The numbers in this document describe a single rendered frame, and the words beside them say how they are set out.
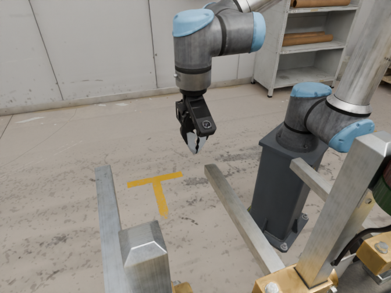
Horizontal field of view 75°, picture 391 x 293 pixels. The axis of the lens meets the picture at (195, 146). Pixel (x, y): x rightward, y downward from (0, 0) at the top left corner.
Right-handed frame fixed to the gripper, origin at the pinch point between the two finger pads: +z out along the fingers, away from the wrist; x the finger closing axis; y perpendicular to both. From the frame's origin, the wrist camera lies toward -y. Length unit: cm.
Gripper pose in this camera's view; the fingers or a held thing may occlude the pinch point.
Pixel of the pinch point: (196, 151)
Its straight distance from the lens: 75.5
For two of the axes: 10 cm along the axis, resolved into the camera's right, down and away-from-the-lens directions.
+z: 0.1, 8.0, 6.0
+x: -9.3, 2.3, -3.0
